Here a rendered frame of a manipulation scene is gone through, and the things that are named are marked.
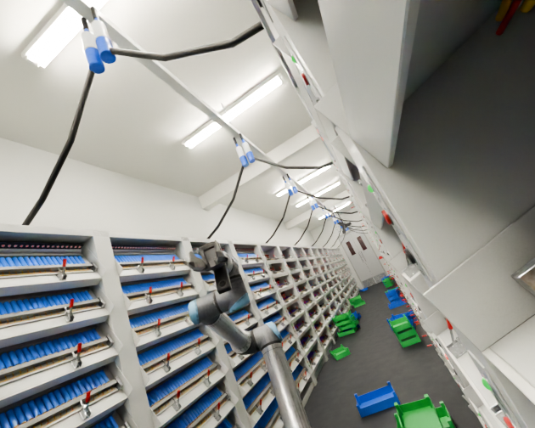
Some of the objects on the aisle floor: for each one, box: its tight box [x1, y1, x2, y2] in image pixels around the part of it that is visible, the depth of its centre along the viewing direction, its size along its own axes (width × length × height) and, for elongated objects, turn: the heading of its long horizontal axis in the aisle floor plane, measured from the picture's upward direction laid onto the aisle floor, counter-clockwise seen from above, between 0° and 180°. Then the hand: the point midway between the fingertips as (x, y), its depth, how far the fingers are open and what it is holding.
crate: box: [354, 381, 400, 418], centre depth 200 cm, size 30×20×8 cm
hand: (204, 260), depth 77 cm, fingers open, 7 cm apart
